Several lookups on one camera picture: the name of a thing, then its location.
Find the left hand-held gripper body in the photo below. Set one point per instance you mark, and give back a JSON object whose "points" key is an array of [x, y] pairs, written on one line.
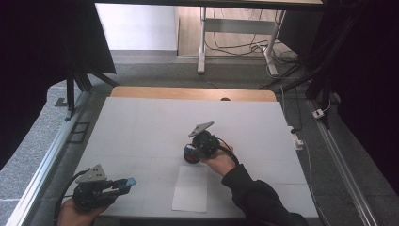
{"points": [[91, 191]]}

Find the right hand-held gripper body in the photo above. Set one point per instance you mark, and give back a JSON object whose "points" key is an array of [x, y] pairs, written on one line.
{"points": [[205, 142]]}

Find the round red ink pad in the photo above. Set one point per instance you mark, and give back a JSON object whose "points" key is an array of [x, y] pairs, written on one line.
{"points": [[189, 157]]}

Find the white paper sheet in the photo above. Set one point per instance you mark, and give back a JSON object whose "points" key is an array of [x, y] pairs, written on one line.
{"points": [[190, 188]]}

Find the white table cover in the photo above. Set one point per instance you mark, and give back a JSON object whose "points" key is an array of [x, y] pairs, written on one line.
{"points": [[141, 132]]}

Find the small white plug adapter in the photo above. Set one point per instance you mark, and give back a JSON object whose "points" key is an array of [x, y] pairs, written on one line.
{"points": [[318, 113]]}

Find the person's right hand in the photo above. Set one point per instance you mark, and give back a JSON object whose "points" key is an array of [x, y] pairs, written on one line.
{"points": [[221, 161]]}

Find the white desk frame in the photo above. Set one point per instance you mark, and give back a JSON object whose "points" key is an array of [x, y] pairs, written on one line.
{"points": [[235, 26]]}

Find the blue transparent stamp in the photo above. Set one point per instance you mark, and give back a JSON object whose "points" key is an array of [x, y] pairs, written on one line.
{"points": [[129, 182]]}

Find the wooden table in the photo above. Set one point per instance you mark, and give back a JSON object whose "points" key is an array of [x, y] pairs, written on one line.
{"points": [[188, 93]]}

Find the white power strip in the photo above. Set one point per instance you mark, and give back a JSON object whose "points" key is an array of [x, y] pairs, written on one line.
{"points": [[296, 141]]}

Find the person's left hand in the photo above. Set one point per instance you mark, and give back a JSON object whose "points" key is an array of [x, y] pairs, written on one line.
{"points": [[75, 215]]}

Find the black curtain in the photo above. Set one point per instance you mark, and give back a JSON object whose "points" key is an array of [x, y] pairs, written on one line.
{"points": [[37, 62], [370, 94]]}

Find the aluminium floor rail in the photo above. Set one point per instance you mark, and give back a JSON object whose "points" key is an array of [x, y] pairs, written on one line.
{"points": [[342, 163], [40, 166]]}

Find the black metal stand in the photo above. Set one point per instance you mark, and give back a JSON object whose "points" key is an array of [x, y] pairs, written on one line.
{"points": [[316, 62], [78, 84]]}

